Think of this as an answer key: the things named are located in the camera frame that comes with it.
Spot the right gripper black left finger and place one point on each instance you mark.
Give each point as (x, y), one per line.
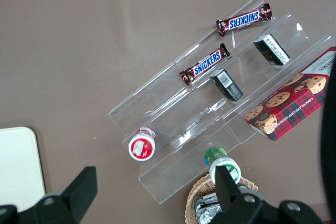
(81, 192)

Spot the oval wicker basket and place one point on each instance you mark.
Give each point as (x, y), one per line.
(195, 195)

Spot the red tartan cookie box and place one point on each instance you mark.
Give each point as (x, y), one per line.
(288, 106)

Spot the red strawberry lidded cup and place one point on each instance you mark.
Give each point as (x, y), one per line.
(142, 148)

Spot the clear acrylic stepped shelf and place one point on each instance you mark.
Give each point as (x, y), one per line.
(183, 119)

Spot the small black box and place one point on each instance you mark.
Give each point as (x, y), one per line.
(273, 49)
(227, 86)

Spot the green lidded cup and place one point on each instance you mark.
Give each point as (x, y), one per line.
(215, 155)

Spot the Snickers chocolate bar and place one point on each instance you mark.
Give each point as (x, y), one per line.
(207, 65)
(244, 20)

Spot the beige plastic tray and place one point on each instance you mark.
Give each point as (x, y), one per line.
(18, 166)

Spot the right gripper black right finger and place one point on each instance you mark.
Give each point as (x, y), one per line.
(227, 190)

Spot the stack of foil packs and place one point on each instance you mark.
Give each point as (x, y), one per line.
(206, 208)

